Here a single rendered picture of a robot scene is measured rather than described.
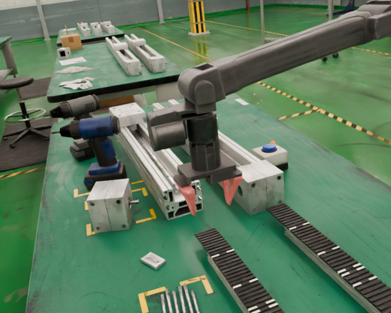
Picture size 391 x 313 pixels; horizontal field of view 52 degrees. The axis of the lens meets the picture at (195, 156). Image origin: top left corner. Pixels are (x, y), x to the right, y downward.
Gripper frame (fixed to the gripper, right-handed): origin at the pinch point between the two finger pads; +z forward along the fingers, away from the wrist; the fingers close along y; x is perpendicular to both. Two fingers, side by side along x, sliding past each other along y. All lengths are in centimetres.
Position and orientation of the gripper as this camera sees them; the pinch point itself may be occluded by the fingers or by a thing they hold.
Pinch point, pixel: (210, 205)
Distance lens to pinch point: 82.3
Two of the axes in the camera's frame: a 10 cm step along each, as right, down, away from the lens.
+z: 1.1, 9.1, 4.0
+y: -9.2, 2.4, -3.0
